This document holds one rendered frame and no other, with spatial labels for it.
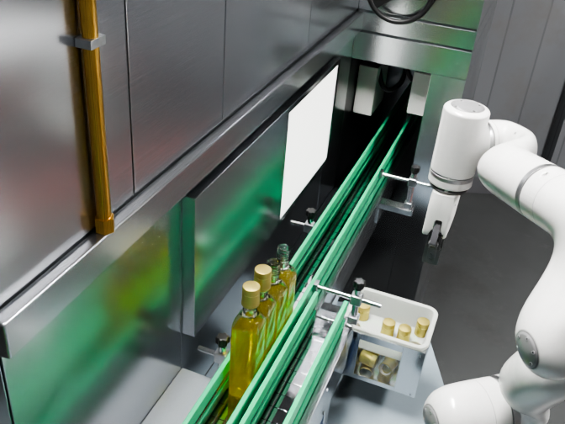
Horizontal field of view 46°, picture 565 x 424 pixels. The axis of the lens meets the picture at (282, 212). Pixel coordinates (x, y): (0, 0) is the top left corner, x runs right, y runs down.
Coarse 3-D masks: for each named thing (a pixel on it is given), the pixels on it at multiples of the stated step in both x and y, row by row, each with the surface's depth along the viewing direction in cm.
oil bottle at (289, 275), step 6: (282, 270) 143; (288, 270) 144; (294, 270) 146; (282, 276) 143; (288, 276) 143; (294, 276) 146; (288, 282) 143; (294, 282) 147; (288, 288) 144; (294, 288) 149; (288, 294) 145; (288, 300) 147; (288, 306) 148; (288, 312) 149; (288, 318) 151
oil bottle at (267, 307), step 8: (272, 296) 137; (264, 304) 134; (272, 304) 136; (264, 312) 134; (272, 312) 137; (272, 320) 138; (272, 328) 140; (272, 336) 142; (264, 344) 138; (272, 344) 144; (264, 352) 139
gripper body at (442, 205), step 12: (432, 192) 128; (444, 192) 126; (456, 192) 127; (432, 204) 128; (444, 204) 127; (456, 204) 128; (432, 216) 128; (444, 216) 128; (432, 228) 132; (444, 228) 129
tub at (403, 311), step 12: (372, 300) 181; (384, 300) 180; (396, 300) 179; (408, 300) 178; (348, 312) 172; (372, 312) 183; (384, 312) 181; (396, 312) 180; (408, 312) 179; (420, 312) 177; (432, 312) 175; (360, 324) 179; (372, 324) 180; (396, 324) 180; (408, 324) 180; (432, 324) 170; (372, 336) 166; (384, 336) 165; (396, 336) 176; (420, 348) 163
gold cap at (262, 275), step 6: (264, 264) 133; (258, 270) 131; (264, 270) 131; (270, 270) 132; (258, 276) 131; (264, 276) 131; (270, 276) 132; (258, 282) 132; (264, 282) 132; (270, 282) 133; (264, 288) 132; (270, 288) 134
